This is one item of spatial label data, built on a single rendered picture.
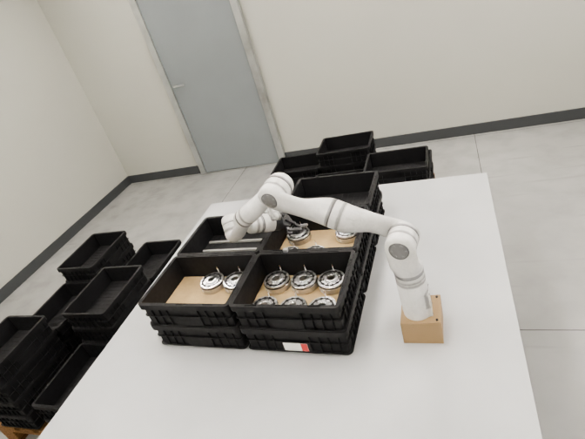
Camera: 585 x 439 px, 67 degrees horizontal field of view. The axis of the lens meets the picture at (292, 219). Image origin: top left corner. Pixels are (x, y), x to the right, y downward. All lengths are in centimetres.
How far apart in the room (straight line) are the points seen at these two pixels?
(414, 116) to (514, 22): 109
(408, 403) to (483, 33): 342
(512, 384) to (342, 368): 50
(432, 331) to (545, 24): 328
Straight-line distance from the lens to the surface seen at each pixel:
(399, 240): 129
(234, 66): 465
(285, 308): 146
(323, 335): 151
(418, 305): 145
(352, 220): 133
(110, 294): 286
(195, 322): 171
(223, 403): 160
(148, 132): 546
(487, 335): 158
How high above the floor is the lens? 187
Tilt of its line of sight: 30 degrees down
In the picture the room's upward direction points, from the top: 18 degrees counter-clockwise
